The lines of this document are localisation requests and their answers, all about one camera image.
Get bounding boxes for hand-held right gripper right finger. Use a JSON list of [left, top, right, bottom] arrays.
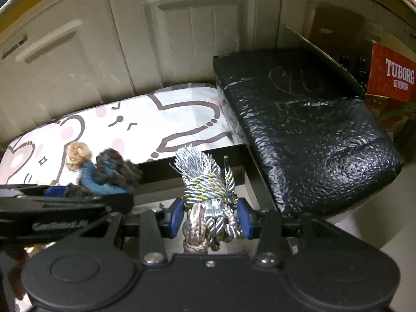
[[237, 198, 361, 265]]

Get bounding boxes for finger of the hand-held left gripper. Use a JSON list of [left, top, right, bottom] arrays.
[[0, 184, 98, 202]]

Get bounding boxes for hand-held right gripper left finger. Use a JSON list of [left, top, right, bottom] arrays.
[[76, 198, 184, 265]]

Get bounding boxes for grey tasselled cord bundle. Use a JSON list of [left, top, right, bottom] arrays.
[[170, 143, 245, 255]]

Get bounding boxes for blue and brown yarn bundle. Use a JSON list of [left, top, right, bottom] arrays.
[[67, 148, 144, 199]]

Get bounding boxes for cartoon printed mat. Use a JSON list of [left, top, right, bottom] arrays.
[[0, 83, 241, 189]]

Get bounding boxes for black padded box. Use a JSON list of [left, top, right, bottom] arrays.
[[213, 47, 405, 219]]

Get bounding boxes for cream cabinet door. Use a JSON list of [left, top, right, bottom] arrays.
[[106, 0, 285, 96], [276, 0, 395, 56], [0, 0, 137, 137]]

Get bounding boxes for red carton box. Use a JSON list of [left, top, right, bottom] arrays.
[[364, 41, 416, 140]]

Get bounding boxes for metal cabinet handle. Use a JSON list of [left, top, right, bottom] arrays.
[[0, 35, 29, 60]]

